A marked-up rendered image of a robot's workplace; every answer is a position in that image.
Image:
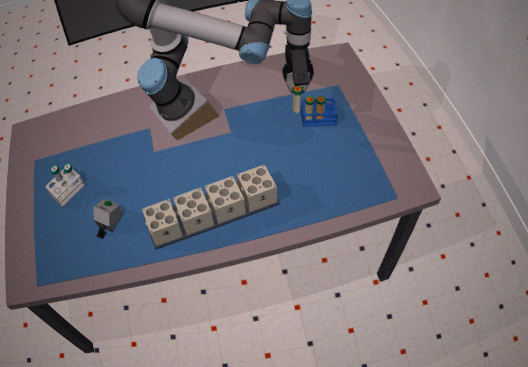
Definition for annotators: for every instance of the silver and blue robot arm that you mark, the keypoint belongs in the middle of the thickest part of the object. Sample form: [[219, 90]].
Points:
[[158, 79]]

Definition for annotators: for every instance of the blue tube rack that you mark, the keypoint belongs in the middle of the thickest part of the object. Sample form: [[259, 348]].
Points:
[[321, 122]]

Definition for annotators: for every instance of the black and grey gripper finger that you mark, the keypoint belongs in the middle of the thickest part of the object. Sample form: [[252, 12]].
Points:
[[288, 77], [310, 73]]

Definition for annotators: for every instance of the beige bucket adapter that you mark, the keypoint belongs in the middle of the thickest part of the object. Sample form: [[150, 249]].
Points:
[[229, 194], [257, 188], [156, 218], [193, 219]]

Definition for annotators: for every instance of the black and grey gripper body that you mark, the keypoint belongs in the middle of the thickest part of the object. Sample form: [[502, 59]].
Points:
[[289, 47]]

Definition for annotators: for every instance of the blue bench mat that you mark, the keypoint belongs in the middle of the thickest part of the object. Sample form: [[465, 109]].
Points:
[[321, 172]]

